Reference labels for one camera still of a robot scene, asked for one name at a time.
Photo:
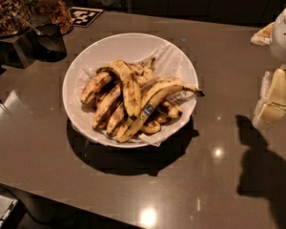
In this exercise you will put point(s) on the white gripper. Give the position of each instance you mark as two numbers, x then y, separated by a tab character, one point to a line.
284	37

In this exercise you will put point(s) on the spotted banana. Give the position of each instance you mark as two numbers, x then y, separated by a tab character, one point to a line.
105	105
130	87
94	86
117	116

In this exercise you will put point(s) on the small banana right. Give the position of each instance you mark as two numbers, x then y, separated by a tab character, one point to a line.
170	109

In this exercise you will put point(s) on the small banana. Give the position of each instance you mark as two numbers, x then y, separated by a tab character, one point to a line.
170	109
150	127

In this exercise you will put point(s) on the long banana with sticker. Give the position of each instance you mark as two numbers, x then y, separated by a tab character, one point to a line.
150	100

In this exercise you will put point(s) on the small banana bottom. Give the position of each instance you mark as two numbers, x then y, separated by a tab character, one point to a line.
150	127

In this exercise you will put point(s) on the white bowl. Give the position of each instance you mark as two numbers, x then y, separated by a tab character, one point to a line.
117	48

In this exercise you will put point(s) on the white paper liner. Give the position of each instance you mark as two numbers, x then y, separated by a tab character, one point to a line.
171	61

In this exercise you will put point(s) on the black white marker tag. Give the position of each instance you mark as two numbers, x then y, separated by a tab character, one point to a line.
83	17

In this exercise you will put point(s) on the glass jar of nuts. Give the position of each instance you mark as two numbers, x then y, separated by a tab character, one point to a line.
56	10

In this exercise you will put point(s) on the dark metal stand block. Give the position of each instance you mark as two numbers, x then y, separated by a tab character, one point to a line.
18	51

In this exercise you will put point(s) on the glass jar of cashews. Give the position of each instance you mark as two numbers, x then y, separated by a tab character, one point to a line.
11	14

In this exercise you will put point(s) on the black scoop with handle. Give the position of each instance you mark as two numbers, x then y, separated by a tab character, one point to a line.
47	41

